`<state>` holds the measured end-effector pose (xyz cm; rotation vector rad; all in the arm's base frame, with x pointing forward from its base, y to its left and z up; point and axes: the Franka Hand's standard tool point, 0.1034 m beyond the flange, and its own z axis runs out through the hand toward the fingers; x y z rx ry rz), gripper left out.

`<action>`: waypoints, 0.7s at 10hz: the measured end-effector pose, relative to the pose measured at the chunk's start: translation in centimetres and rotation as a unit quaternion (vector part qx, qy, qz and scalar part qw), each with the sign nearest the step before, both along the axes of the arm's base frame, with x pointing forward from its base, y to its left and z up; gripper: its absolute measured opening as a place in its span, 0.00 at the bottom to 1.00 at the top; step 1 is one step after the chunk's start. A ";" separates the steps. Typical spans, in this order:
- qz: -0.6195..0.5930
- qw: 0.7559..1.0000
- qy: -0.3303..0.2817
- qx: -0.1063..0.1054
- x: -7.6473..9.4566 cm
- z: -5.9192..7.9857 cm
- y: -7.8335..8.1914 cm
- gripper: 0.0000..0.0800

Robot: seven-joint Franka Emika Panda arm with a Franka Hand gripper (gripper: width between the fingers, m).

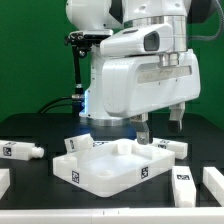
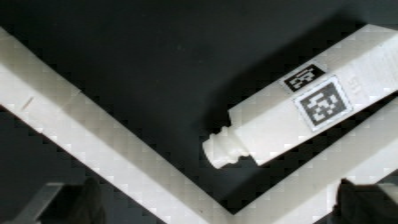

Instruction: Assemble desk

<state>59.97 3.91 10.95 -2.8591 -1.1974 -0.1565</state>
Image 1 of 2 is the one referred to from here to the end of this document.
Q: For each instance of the white block right edge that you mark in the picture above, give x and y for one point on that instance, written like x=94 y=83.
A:
x=214 y=182

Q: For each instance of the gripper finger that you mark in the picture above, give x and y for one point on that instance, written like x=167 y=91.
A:
x=139 y=123
x=176 y=116

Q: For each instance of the marker tag sheet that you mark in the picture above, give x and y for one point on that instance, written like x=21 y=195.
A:
x=99 y=143

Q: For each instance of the white front rail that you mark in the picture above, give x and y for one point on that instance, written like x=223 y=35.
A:
x=206 y=215

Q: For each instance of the white desk top tray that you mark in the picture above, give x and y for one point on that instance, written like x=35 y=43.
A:
x=110 y=168

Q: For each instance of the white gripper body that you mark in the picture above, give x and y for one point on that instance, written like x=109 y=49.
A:
x=136 y=85

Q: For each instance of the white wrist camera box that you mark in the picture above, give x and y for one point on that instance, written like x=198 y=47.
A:
x=142 y=40

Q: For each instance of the white block edge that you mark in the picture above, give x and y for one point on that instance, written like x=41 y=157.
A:
x=214 y=182
x=4 y=181

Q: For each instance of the white block left edge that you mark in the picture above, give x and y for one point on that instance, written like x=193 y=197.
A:
x=4 y=181

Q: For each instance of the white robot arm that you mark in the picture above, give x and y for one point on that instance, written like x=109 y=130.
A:
x=118 y=15

